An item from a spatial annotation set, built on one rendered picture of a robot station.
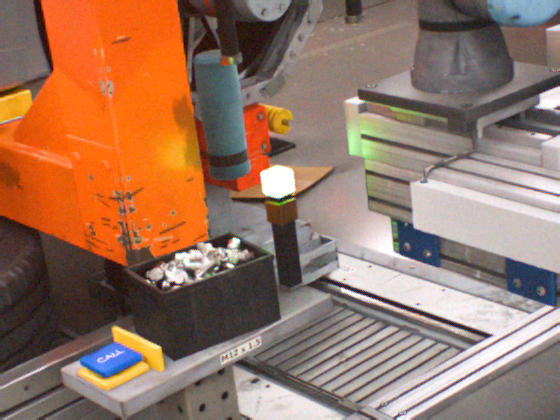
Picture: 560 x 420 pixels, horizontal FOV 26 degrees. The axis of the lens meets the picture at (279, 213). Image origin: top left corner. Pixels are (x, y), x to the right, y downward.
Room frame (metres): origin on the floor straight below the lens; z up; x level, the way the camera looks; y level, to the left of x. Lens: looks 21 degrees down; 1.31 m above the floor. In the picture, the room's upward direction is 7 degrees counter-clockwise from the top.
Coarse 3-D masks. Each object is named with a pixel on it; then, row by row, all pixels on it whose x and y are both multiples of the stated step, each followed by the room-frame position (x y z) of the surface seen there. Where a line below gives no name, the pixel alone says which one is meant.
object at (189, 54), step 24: (192, 24) 2.61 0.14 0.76; (216, 24) 2.65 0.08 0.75; (240, 24) 2.81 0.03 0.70; (264, 24) 2.75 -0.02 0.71; (192, 48) 2.60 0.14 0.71; (216, 48) 2.66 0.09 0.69; (240, 48) 2.75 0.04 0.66; (264, 48) 2.71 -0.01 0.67; (192, 72) 2.75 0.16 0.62; (240, 72) 2.66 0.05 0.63
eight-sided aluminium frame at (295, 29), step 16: (304, 0) 2.70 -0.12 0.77; (320, 0) 2.70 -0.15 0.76; (288, 16) 2.71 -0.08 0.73; (304, 16) 2.67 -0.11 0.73; (288, 32) 2.70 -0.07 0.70; (304, 32) 2.67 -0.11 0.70; (272, 48) 2.67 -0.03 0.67; (288, 48) 2.64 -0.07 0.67; (272, 64) 2.66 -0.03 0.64; (288, 64) 2.63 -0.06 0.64; (240, 80) 2.62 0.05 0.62; (256, 80) 2.62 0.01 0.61; (272, 80) 2.60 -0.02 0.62; (192, 96) 2.46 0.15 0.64; (256, 96) 2.57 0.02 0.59; (272, 96) 2.59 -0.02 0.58
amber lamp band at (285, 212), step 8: (288, 200) 1.86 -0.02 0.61; (296, 200) 1.86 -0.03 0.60; (272, 208) 1.85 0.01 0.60; (280, 208) 1.84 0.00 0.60; (288, 208) 1.85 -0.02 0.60; (296, 208) 1.86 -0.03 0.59; (272, 216) 1.85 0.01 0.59; (280, 216) 1.84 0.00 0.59; (288, 216) 1.85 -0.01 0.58; (296, 216) 1.86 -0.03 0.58; (280, 224) 1.84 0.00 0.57
